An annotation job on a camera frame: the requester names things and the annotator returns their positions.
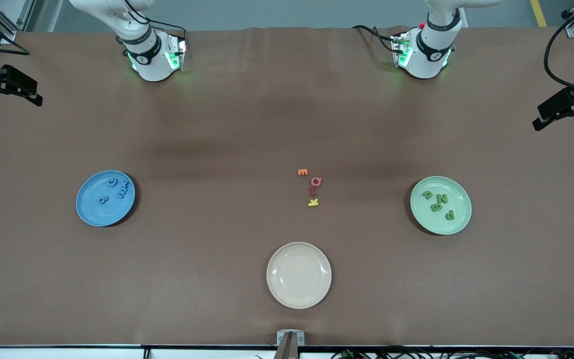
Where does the black right arm base cable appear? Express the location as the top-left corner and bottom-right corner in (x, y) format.
(116, 0), (188, 40)

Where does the black arm base cable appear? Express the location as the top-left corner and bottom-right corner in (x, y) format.
(352, 24), (398, 53)
(116, 0), (188, 40)

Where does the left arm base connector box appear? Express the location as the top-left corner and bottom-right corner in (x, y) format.
(392, 32), (413, 68)

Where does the blue plate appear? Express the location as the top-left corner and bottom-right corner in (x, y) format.
(76, 170), (136, 227)

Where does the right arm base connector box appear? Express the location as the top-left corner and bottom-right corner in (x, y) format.
(165, 32), (188, 71)

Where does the white table edge rail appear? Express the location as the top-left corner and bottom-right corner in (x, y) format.
(0, 346), (574, 359)

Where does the beige plate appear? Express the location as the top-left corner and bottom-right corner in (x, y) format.
(266, 242), (332, 310)

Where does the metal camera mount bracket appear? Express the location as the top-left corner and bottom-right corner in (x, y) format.
(277, 330), (305, 359)

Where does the black left arm base cable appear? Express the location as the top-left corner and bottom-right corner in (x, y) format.
(352, 24), (398, 53)

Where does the brown table cover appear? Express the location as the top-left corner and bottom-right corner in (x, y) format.
(0, 26), (574, 347)

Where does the green plate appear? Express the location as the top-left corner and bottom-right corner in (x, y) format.
(410, 176), (472, 236)

